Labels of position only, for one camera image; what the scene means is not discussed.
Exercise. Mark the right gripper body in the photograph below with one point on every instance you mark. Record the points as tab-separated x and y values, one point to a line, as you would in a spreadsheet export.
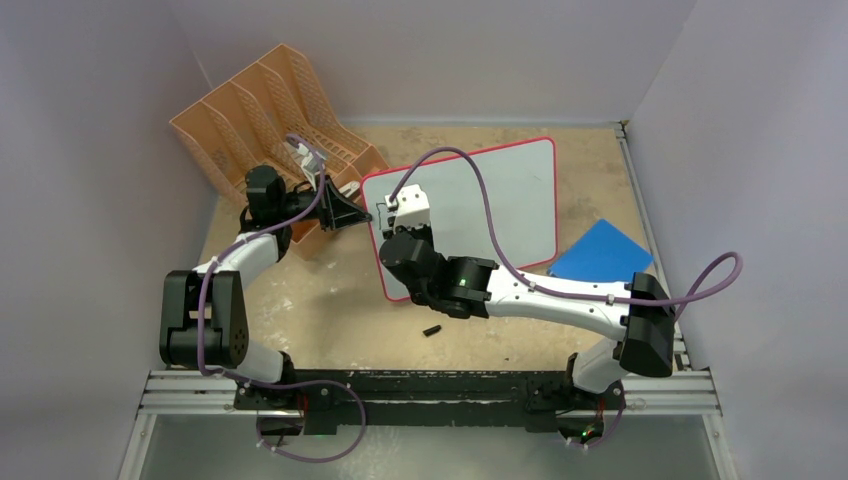
424	231

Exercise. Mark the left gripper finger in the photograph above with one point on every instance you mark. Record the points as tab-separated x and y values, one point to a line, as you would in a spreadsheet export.
337	198
343	214

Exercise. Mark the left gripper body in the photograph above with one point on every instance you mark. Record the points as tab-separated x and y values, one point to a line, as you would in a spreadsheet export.
298	203

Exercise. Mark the black marker cap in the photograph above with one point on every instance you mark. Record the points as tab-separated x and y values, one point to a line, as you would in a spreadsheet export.
432	330

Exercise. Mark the pink-framed whiteboard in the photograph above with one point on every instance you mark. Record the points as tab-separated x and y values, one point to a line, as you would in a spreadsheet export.
507	199

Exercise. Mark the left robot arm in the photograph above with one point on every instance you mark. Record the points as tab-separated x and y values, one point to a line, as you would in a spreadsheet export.
204	325

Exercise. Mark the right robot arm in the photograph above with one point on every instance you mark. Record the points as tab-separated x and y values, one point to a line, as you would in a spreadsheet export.
636	326

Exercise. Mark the white stapler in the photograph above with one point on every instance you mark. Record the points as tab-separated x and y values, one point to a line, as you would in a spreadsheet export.
350	189

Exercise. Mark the peach plastic file organizer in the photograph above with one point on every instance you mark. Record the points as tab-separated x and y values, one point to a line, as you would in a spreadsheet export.
243	123

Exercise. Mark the blue notebook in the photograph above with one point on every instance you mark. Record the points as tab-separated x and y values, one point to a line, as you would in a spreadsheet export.
603	254

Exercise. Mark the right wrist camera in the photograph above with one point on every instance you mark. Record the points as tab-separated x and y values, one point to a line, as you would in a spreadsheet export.
409	209

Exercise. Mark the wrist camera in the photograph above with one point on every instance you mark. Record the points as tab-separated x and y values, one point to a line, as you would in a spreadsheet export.
409	209
312	167

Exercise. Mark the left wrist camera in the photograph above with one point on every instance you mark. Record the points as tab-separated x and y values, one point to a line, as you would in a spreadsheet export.
312	167

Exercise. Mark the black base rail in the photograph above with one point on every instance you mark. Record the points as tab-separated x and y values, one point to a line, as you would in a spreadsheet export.
536	401

